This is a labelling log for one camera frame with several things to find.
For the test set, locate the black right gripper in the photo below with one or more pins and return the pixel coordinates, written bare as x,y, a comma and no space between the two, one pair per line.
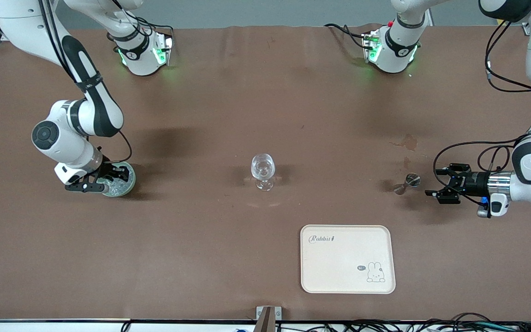
108,169

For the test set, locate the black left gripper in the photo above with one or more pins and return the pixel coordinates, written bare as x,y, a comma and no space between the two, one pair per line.
475,180

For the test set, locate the steel double jigger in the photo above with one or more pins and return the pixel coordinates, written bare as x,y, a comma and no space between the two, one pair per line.
412,180

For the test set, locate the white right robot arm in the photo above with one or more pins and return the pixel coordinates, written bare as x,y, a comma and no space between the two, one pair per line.
95,106

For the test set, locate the grey arm base connector box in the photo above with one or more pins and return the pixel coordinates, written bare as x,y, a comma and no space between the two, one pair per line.
168,46
370,44

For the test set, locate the pile of clear ice cubes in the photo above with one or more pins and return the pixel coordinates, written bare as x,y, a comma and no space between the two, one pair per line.
120,187

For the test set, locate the clear wine glass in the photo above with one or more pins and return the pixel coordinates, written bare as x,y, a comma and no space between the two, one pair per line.
263,168

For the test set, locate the green round bowl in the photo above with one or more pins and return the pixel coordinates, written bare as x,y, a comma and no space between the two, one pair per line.
131,186

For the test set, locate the brown table mat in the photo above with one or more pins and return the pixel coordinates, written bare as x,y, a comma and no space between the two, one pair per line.
201,115

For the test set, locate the cream rabbit print tray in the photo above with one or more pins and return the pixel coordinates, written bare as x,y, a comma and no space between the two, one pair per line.
334,272

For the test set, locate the metal table edge bracket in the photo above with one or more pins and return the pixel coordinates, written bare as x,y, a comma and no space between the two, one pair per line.
268,316

